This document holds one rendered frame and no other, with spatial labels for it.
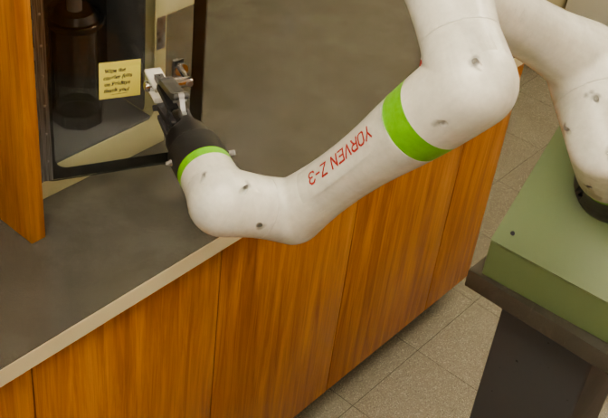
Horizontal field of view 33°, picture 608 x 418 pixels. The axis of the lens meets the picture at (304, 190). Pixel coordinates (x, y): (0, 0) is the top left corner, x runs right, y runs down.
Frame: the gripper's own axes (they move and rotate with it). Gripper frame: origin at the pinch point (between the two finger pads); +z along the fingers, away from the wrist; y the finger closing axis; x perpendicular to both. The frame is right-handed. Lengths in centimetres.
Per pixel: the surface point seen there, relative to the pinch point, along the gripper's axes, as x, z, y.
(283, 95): -39, 29, -26
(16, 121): 25.6, -4.8, -0.3
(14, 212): 26.9, -2.0, -21.5
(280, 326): -30, 0, -69
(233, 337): -16, -7, -62
